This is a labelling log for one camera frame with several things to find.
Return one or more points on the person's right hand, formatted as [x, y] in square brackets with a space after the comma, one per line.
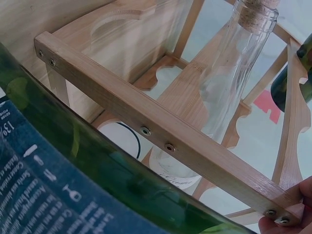
[297, 224]

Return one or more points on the person's right fingers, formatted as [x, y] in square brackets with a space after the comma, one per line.
[303, 195]

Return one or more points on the green glass bottle blue label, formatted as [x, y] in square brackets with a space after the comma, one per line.
[73, 156]

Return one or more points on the red flat piece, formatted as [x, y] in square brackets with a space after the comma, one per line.
[265, 104]

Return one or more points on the dark green glass bottle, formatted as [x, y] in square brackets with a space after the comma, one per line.
[279, 91]

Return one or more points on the white labelled glass bottle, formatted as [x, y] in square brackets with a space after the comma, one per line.
[170, 170]

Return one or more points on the clear glass bottle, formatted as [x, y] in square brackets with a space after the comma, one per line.
[234, 73]

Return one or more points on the cork stopper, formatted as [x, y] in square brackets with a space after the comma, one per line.
[251, 17]

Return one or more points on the white round object dark rim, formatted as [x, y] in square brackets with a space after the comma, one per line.
[117, 139]

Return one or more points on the wooden bottle rack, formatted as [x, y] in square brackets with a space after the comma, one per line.
[122, 97]

